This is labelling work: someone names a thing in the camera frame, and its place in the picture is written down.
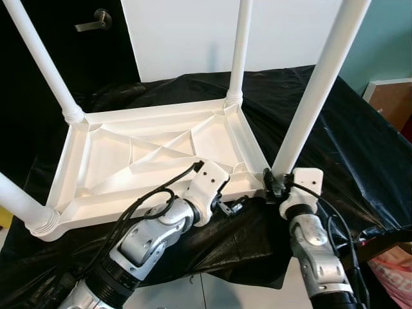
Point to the white plastic table leg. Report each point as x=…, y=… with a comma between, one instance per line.
x=45, y=64
x=239, y=51
x=22, y=207
x=322, y=77

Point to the white plastic table top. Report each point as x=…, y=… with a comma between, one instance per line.
x=109, y=158

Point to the black plastic table cover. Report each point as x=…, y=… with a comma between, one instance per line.
x=360, y=161

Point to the dark red fabric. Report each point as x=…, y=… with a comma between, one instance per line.
x=407, y=127

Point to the brown wooden board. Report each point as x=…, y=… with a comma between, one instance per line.
x=393, y=103

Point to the pink plastic bag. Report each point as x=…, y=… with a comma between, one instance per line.
x=396, y=277

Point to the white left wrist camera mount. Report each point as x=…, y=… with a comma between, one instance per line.
x=206, y=187

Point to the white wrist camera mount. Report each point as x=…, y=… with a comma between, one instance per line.
x=306, y=183
x=206, y=187

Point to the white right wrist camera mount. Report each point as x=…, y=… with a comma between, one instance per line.
x=306, y=183

